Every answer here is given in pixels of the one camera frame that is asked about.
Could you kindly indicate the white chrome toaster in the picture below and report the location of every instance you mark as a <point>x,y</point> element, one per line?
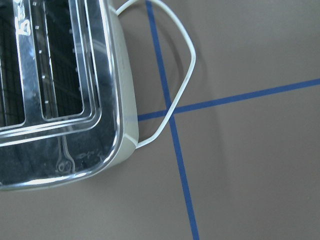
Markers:
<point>67,100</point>

